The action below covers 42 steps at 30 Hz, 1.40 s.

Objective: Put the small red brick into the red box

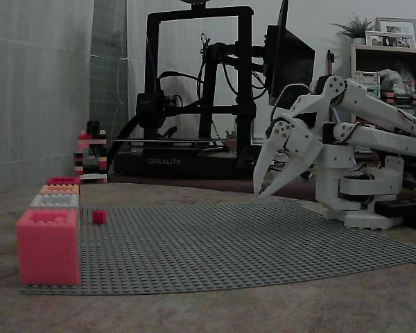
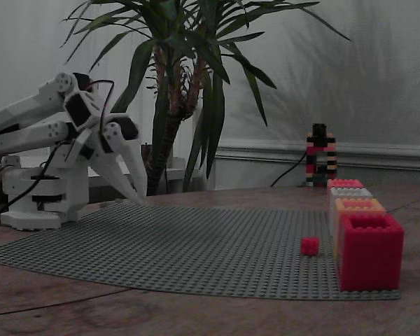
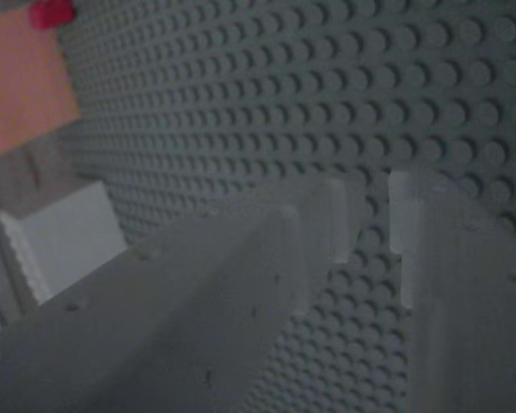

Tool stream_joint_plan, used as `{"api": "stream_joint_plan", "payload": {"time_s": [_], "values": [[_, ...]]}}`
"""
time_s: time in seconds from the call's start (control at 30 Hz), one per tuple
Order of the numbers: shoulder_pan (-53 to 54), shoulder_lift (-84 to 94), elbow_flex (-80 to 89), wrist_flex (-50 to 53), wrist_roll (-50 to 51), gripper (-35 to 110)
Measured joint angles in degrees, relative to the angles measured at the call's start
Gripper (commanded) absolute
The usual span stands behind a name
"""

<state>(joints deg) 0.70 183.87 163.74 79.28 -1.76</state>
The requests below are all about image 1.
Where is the green gridded cutting mat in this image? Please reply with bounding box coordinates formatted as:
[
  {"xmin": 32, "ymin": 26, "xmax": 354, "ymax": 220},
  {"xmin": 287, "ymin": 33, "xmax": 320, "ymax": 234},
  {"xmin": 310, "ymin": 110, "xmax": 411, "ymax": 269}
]
[{"xmin": 89, "ymin": 0, "xmax": 129, "ymax": 167}]

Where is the grey studded baseplate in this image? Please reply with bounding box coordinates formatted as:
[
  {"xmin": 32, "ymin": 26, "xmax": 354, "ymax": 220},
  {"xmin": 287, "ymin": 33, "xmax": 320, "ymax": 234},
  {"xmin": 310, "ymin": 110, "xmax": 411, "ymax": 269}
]
[{"xmin": 19, "ymin": 197, "xmax": 416, "ymax": 296}]

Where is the small white picture frame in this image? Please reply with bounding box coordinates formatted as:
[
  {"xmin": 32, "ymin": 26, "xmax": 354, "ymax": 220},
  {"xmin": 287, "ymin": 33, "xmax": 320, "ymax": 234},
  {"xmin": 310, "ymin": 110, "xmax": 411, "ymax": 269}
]
[{"xmin": 365, "ymin": 30, "xmax": 416, "ymax": 49}]

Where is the small potted fern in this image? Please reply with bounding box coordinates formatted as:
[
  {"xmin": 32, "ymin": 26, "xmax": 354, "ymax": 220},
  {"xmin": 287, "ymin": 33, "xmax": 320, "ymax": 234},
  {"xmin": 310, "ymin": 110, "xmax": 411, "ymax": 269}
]
[{"xmin": 331, "ymin": 13, "xmax": 375, "ymax": 45}]

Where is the magenta brick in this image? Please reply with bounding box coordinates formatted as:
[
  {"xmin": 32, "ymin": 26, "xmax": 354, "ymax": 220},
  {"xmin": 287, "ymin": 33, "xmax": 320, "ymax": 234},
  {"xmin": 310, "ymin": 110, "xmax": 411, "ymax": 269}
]
[{"xmin": 46, "ymin": 176, "xmax": 81, "ymax": 186}]

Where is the large pink brick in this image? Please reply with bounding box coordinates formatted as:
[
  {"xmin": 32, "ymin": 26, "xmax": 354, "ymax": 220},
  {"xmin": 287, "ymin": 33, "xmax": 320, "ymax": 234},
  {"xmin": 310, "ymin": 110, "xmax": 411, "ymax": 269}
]
[{"xmin": 15, "ymin": 207, "xmax": 81, "ymax": 287}]

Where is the grey brick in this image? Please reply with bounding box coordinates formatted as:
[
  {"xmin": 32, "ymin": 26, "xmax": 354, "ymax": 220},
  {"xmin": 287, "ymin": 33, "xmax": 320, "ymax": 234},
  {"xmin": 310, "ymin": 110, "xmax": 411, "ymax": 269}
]
[{"xmin": 29, "ymin": 193, "xmax": 81, "ymax": 211}]

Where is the black Creality 3D printer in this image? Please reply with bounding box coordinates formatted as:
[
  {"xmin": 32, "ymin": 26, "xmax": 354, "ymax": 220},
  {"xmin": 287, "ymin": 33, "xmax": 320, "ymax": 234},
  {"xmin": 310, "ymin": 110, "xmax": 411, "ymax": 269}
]
[{"xmin": 112, "ymin": 0, "xmax": 261, "ymax": 180}]

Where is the wooden shelf unit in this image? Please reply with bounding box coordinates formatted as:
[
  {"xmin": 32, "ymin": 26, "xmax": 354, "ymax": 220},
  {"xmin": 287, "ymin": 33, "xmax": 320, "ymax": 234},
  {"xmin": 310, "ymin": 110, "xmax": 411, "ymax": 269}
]
[{"xmin": 349, "ymin": 44, "xmax": 416, "ymax": 153}]

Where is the black computer monitor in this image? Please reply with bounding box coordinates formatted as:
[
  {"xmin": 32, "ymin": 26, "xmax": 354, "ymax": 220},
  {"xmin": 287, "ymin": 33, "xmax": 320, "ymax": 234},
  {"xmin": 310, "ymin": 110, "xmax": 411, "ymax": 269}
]
[{"xmin": 265, "ymin": 0, "xmax": 316, "ymax": 105}]

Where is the colourful brick tower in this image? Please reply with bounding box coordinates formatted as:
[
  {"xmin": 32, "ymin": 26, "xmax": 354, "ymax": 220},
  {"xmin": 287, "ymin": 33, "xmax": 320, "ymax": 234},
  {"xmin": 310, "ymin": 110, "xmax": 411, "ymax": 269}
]
[{"xmin": 73, "ymin": 128, "xmax": 108, "ymax": 184}]

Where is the orange brick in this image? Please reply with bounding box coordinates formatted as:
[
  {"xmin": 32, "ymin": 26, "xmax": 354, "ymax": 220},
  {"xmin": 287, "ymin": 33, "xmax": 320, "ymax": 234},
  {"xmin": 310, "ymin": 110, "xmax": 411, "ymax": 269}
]
[{"xmin": 38, "ymin": 183, "xmax": 81, "ymax": 196}]

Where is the large white picture frame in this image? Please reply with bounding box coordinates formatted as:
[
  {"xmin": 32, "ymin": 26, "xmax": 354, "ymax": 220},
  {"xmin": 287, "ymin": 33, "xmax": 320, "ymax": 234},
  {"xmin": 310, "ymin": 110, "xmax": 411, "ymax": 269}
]
[{"xmin": 374, "ymin": 17, "xmax": 416, "ymax": 49}]

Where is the white sheer curtain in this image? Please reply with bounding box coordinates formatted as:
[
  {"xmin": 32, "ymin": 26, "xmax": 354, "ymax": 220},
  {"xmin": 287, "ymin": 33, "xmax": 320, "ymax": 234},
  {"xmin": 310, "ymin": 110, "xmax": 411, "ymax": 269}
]
[{"xmin": 0, "ymin": 0, "xmax": 95, "ymax": 195}]

